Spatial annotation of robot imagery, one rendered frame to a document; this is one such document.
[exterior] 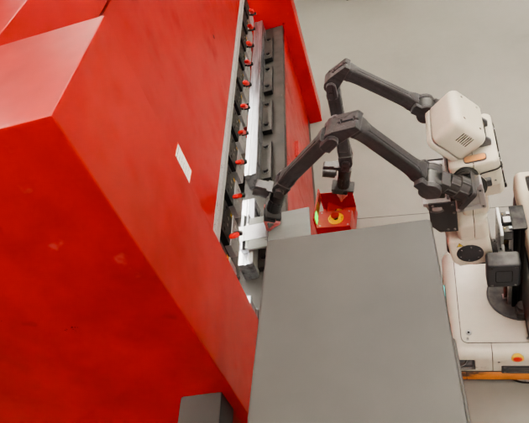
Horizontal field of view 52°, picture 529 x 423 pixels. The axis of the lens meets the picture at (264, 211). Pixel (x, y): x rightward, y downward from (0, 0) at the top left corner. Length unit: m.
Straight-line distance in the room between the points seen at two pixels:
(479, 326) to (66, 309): 2.12
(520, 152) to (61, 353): 3.39
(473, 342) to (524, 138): 1.81
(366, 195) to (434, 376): 3.11
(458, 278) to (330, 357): 2.19
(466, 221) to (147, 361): 1.58
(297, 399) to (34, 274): 0.40
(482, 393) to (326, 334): 2.17
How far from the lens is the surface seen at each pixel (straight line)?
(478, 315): 2.74
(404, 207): 3.62
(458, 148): 2.00
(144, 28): 1.61
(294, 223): 2.25
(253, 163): 2.68
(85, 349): 0.96
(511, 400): 2.85
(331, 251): 0.81
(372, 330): 0.72
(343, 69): 2.14
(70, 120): 0.66
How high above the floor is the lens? 2.55
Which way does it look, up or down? 41 degrees down
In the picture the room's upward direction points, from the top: 22 degrees counter-clockwise
